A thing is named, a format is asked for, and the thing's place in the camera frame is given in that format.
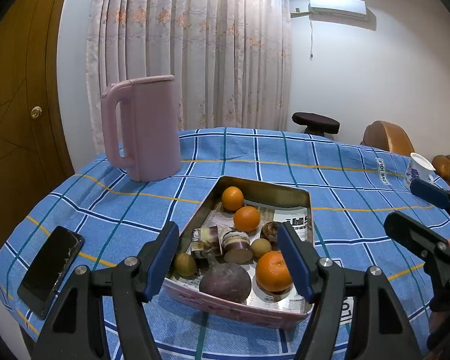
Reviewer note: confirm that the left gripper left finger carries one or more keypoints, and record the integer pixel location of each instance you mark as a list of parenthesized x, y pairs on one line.
[(75, 327)]

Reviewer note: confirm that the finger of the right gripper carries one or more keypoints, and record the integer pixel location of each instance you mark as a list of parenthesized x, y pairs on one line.
[(430, 193), (413, 235)]

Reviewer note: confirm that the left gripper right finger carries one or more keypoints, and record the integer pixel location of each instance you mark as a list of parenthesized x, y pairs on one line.
[(379, 329)]

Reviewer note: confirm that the orange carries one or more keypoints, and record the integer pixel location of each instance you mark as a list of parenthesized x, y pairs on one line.
[(247, 219), (232, 199), (272, 273)]

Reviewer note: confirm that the green kiwi fruit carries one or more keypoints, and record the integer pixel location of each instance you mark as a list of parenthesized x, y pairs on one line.
[(185, 265), (260, 246)]

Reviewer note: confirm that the round purple passion fruit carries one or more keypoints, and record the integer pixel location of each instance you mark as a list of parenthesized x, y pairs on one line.
[(228, 281)]

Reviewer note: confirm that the brown leather sofa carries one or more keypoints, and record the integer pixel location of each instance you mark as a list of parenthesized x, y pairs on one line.
[(442, 167)]

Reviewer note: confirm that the white blue-print mug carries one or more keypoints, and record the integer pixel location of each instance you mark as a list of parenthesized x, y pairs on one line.
[(419, 168)]

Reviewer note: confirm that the black smartphone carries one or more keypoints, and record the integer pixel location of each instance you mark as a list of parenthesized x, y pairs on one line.
[(48, 269)]

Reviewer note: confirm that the dark round stool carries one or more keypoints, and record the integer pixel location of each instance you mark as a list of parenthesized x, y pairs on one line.
[(316, 124)]

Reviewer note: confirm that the pink metal tin tray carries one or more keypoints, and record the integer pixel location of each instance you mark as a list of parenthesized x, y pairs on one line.
[(278, 203)]

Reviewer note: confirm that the orange at tray back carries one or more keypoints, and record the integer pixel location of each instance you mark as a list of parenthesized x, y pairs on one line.
[(232, 199)]

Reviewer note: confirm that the brown wooden door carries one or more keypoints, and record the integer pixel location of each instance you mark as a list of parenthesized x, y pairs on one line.
[(34, 158)]

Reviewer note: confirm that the white air conditioner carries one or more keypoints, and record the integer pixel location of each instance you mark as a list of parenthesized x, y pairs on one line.
[(356, 9)]

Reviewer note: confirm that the pink plastic pitcher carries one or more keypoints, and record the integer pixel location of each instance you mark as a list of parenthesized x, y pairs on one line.
[(140, 127)]

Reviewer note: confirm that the brass door knob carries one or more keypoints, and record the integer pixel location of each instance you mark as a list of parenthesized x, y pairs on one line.
[(36, 112)]

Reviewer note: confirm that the pink floral curtain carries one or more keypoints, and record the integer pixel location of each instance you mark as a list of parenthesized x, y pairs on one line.
[(231, 59)]

